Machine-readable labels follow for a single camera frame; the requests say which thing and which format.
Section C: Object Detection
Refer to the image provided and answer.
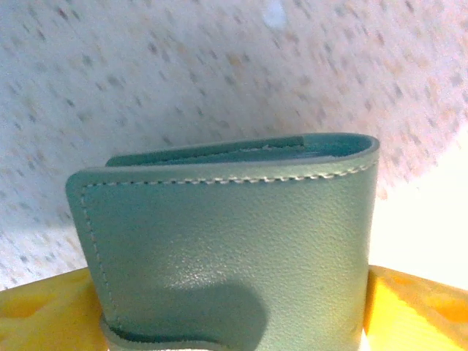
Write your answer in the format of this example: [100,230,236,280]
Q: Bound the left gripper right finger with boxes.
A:
[361,265,468,351]

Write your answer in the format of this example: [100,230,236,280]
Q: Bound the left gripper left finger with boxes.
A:
[0,268,110,351]

